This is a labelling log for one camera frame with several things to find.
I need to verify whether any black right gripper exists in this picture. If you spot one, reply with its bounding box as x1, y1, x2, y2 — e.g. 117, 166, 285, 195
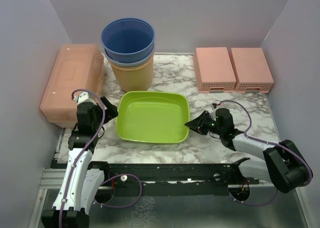
185, 110, 224, 135

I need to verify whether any green plastic tray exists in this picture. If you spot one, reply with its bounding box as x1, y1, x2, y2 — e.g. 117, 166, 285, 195
115, 91, 190, 144

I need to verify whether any orange plastic bucket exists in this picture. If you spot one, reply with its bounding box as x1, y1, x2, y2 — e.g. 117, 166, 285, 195
108, 56, 154, 92

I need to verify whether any pink perforated basket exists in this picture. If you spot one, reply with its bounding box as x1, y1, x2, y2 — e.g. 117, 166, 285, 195
229, 48, 274, 93
193, 47, 236, 93

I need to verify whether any light blue plastic bucket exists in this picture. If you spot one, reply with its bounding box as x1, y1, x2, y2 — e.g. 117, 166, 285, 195
104, 45, 155, 67

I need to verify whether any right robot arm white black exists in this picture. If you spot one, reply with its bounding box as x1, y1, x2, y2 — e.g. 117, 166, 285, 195
185, 108, 313, 193

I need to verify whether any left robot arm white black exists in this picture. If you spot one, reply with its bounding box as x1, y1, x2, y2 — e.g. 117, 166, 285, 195
41, 92, 118, 228

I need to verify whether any translucent pink storage box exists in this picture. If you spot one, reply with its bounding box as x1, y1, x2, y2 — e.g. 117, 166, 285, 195
40, 44, 105, 128

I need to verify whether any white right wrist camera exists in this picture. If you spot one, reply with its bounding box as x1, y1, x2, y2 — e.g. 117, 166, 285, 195
210, 103, 221, 119

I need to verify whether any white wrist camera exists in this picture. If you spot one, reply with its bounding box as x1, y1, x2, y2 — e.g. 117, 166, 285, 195
72, 92, 96, 105
210, 103, 221, 119

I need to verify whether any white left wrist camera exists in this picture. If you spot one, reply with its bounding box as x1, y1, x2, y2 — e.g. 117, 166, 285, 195
72, 92, 96, 105

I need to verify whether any black metal base rail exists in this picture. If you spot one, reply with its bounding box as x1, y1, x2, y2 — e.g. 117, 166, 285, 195
94, 158, 260, 203

